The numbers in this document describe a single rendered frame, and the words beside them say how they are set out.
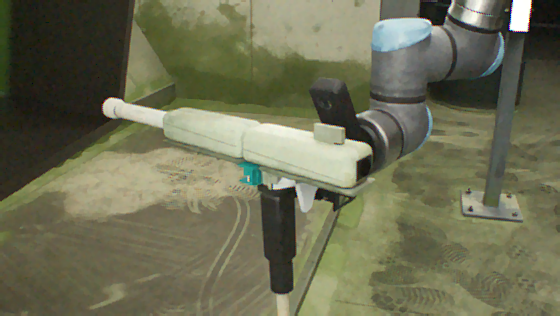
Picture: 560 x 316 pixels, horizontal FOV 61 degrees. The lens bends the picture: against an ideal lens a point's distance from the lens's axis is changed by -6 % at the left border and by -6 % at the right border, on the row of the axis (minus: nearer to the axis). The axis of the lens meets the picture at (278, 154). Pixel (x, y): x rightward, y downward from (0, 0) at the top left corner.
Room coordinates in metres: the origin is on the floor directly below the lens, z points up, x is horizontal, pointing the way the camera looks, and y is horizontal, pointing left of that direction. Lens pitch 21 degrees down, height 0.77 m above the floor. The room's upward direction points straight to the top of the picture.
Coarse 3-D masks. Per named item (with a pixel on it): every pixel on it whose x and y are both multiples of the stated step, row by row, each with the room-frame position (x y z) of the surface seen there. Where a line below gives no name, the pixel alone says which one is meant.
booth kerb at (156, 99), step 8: (160, 88) 2.59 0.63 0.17; (168, 88) 2.66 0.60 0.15; (144, 96) 2.43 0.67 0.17; (152, 96) 2.49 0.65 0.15; (160, 96) 2.57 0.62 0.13; (168, 96) 2.66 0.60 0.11; (136, 104) 2.34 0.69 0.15; (144, 104) 2.41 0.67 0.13; (152, 104) 2.49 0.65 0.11; (160, 104) 2.57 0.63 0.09; (168, 104) 2.64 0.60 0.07; (128, 120) 2.27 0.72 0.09; (120, 128) 2.19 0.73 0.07; (104, 136) 2.07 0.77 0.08; (80, 152) 1.90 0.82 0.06
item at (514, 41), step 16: (512, 32) 1.50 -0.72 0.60; (512, 48) 1.50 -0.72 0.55; (512, 64) 1.50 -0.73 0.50; (512, 80) 1.50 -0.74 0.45; (512, 96) 1.50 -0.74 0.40; (496, 112) 1.54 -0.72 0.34; (512, 112) 1.49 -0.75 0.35; (496, 128) 1.51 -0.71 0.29; (496, 144) 1.50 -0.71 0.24; (496, 160) 1.50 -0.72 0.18; (496, 176) 1.50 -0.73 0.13; (496, 192) 1.50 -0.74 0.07
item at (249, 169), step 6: (246, 162) 0.56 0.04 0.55; (246, 168) 0.54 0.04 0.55; (252, 168) 0.54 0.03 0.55; (258, 168) 0.54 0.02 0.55; (246, 174) 0.54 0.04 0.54; (252, 174) 0.54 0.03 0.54; (258, 174) 0.54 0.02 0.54; (240, 180) 0.55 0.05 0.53; (246, 180) 0.55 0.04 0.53; (252, 180) 0.54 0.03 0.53; (258, 180) 0.54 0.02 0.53
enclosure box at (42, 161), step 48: (0, 0) 1.05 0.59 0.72; (48, 0) 1.03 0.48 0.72; (96, 0) 1.01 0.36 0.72; (0, 48) 1.06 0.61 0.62; (48, 48) 1.03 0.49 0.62; (96, 48) 1.01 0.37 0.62; (0, 96) 1.03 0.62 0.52; (48, 96) 1.04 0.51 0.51; (96, 96) 1.01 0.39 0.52; (0, 144) 0.80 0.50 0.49; (48, 144) 0.84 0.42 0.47; (0, 192) 0.62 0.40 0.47
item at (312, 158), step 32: (192, 128) 0.60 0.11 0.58; (224, 128) 0.57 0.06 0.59; (256, 128) 0.55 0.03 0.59; (288, 128) 0.55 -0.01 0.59; (320, 128) 0.49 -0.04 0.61; (224, 160) 0.57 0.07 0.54; (256, 160) 0.53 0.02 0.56; (288, 160) 0.50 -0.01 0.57; (320, 160) 0.47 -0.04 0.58; (352, 160) 0.45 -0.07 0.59; (288, 192) 0.53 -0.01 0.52; (352, 192) 0.45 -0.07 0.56; (288, 224) 0.53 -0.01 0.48; (288, 256) 0.53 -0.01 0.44; (288, 288) 0.53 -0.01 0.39
